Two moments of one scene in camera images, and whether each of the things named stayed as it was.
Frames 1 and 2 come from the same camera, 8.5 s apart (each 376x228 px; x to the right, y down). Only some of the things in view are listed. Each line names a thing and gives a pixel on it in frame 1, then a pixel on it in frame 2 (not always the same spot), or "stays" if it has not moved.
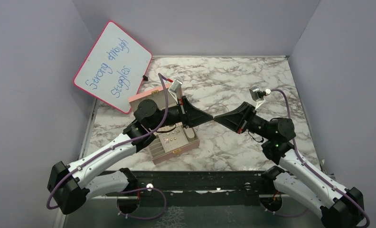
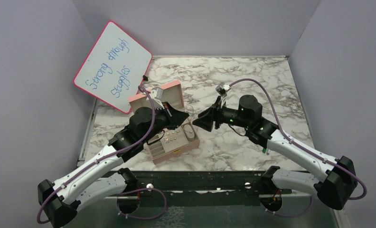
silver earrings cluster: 166,139 stays
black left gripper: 193,116 → 175,117
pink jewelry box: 171,141 stays
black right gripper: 232,119 → 205,120
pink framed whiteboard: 115,68 stays
